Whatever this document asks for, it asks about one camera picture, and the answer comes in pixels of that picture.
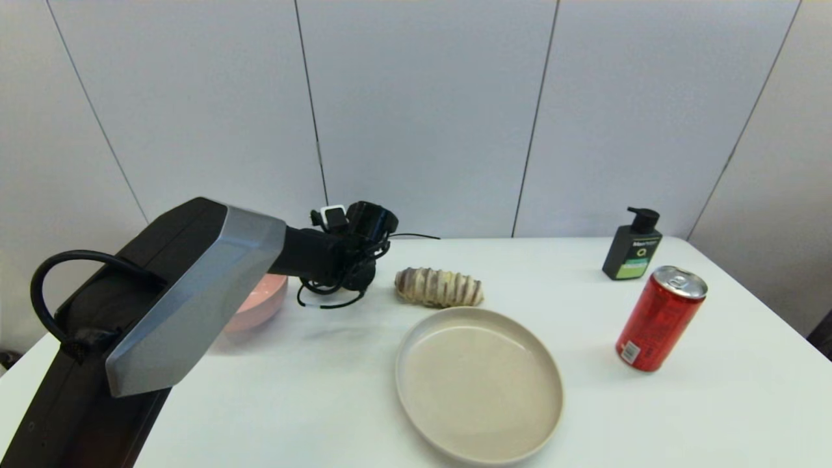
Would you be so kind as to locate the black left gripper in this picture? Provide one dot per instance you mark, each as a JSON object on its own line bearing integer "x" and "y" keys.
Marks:
{"x": 367, "y": 224}

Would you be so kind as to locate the black and grey left robot arm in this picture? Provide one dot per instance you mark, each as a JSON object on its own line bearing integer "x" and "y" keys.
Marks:
{"x": 188, "y": 286}

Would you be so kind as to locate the swirled bread roll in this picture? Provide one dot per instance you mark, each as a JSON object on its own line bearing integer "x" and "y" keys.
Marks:
{"x": 439, "y": 288}

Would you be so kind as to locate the pink bowl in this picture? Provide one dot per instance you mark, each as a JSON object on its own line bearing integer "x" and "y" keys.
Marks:
{"x": 260, "y": 302}

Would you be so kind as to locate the beige round plate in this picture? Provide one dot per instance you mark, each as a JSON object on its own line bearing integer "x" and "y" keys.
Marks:
{"x": 478, "y": 387}

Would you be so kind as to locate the black pump bottle green label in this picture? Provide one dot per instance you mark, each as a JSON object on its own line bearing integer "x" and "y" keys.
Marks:
{"x": 632, "y": 253}

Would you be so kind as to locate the red drink can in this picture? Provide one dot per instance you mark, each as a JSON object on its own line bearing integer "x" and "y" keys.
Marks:
{"x": 658, "y": 322}

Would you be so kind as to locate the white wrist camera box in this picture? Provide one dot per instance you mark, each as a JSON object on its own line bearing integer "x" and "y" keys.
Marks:
{"x": 334, "y": 216}

